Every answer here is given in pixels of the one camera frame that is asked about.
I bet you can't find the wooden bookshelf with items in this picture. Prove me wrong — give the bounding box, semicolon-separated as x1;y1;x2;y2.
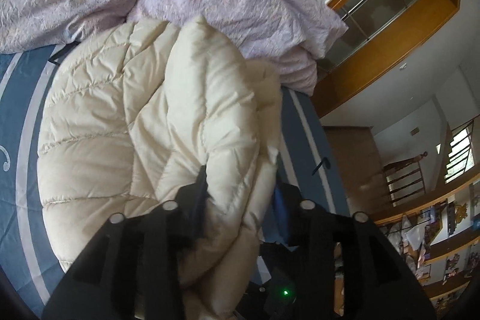
373;165;479;319

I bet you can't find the blue white striped bedsheet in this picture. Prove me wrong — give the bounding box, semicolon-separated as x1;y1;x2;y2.
0;44;349;317

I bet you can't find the beige quilted down jacket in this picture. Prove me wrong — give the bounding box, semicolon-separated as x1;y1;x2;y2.
37;16;281;319

